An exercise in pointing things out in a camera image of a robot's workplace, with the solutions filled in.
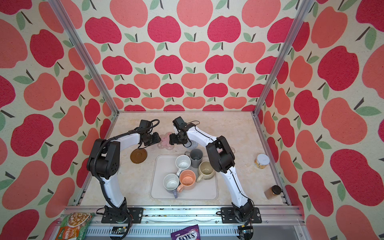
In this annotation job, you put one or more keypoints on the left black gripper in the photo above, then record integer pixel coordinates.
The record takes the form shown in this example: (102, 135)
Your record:
(156, 139)

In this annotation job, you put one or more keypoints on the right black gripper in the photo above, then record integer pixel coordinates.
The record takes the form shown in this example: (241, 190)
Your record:
(171, 139)

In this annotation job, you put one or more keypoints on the grey round woven coaster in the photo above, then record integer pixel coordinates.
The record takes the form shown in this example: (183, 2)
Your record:
(191, 145)

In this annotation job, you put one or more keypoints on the pink flower coaster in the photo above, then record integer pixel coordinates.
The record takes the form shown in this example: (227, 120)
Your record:
(165, 142)

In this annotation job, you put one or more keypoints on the brown round wooden coaster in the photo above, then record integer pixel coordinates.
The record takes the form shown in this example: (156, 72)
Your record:
(138, 156)

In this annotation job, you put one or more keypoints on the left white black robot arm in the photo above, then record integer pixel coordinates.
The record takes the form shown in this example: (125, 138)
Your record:
(104, 163)

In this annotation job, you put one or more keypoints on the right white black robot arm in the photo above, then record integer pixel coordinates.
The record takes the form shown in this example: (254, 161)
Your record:
(222, 159)

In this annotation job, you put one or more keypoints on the dark grey mug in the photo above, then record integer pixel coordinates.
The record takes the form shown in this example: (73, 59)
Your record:
(196, 156)

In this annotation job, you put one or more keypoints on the white mug upper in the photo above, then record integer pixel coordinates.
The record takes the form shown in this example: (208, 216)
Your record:
(182, 162)

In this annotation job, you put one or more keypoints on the white plastic tray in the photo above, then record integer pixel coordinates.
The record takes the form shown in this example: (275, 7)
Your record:
(205, 190)

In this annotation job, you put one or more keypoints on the orange mug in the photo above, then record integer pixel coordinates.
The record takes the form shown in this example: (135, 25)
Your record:
(187, 180)

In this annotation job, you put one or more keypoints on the beige mug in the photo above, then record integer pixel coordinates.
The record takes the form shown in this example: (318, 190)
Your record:
(206, 171)

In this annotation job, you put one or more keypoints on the white lid glass jar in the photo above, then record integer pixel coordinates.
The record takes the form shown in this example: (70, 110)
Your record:
(262, 161)

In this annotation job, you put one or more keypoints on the purple Fox's candy bag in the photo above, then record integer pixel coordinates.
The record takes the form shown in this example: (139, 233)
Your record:
(188, 233)

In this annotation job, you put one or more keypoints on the black lid spice jar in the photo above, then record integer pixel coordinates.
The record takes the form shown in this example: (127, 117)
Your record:
(273, 192)

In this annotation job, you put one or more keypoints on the green snack bag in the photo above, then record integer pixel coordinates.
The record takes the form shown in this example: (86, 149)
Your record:
(74, 226)

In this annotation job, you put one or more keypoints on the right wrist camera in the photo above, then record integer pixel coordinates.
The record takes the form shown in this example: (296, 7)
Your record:
(180, 124)

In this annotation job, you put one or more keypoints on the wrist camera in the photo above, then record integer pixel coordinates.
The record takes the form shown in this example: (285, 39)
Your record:
(180, 124)
(145, 126)

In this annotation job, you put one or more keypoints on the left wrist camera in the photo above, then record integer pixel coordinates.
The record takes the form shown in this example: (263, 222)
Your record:
(145, 126)

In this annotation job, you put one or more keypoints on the white mug purple handle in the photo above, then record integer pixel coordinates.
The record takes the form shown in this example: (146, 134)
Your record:
(171, 183)

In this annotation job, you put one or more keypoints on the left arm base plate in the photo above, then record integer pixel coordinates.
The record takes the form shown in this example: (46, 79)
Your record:
(133, 216)

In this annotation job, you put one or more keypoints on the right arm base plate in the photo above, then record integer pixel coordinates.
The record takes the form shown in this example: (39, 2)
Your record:
(228, 216)

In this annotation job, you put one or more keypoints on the aluminium front rail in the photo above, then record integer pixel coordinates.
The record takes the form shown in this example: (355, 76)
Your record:
(280, 222)

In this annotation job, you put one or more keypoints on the left aluminium frame post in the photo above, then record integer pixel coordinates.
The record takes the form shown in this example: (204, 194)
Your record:
(68, 26)

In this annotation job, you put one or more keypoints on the aluminium frame post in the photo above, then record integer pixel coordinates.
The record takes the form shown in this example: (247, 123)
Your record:
(287, 46)
(68, 26)

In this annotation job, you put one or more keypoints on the right aluminium frame post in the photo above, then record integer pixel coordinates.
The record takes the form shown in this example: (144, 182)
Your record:
(287, 46)

